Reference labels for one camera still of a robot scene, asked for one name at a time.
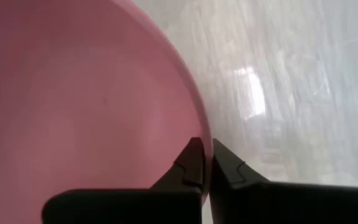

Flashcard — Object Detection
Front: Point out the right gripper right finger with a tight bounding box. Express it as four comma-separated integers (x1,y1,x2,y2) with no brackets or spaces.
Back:
209,138,358,224

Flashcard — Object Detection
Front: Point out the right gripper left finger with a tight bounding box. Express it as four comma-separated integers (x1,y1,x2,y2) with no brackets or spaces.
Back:
41,136,206,224

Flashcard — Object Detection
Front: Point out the pink bowl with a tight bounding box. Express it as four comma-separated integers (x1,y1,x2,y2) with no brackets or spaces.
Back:
0,0,214,224

